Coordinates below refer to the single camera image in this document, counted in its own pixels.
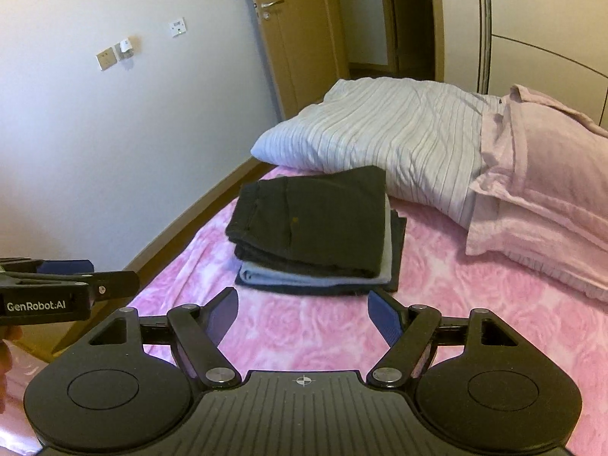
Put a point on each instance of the pink floral bedspread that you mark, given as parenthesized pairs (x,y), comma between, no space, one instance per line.
(275,331)

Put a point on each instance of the white wardrobe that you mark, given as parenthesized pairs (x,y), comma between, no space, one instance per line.
(558,47)

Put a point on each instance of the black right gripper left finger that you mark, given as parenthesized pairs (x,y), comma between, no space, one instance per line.
(177,349)

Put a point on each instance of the wooden door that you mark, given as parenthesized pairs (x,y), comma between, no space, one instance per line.
(305,49)

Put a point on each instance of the white wall socket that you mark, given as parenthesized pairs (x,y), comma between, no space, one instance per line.
(178,27)

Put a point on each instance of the lower pink pillow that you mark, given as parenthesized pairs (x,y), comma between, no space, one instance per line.
(536,242)

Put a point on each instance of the upper pink pillow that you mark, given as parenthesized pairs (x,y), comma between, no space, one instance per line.
(549,158)

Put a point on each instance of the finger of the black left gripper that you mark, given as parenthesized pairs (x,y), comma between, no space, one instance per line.
(55,267)
(101,286)

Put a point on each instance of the white wall plug adapter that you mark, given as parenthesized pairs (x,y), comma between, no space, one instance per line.
(124,49)

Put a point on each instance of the black trousers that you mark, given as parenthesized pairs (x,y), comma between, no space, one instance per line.
(324,225)

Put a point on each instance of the folded dark navy garment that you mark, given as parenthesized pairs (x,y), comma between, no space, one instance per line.
(257,277)

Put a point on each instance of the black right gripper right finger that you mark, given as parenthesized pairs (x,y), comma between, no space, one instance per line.
(415,333)

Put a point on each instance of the grey striped duvet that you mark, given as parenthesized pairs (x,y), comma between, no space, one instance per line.
(425,135)

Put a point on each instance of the pink pillow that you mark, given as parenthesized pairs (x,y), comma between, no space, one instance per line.
(536,242)
(549,158)

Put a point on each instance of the person's left hand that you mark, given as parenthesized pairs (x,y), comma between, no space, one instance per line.
(6,363)

